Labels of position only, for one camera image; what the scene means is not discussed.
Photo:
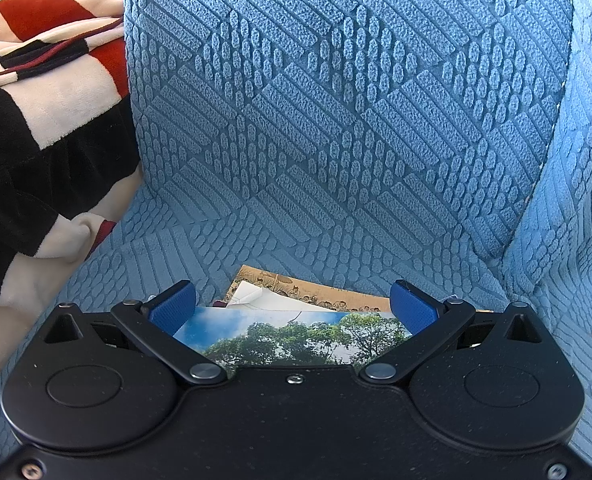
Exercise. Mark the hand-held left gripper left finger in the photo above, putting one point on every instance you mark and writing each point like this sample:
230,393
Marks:
173,307

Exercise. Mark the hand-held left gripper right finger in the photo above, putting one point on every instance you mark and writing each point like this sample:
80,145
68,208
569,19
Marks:
413,310

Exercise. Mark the tan illustrated book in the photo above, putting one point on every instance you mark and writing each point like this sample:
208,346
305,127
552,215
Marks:
326,290

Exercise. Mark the white notebook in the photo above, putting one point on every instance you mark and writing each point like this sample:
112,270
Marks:
271,301

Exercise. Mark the lined notebook with photo cover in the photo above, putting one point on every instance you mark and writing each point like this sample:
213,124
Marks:
301,335

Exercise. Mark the red black striped blanket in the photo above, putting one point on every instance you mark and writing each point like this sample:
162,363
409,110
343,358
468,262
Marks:
35,160

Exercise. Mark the blue textured sofa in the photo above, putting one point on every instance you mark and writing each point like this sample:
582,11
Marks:
326,110

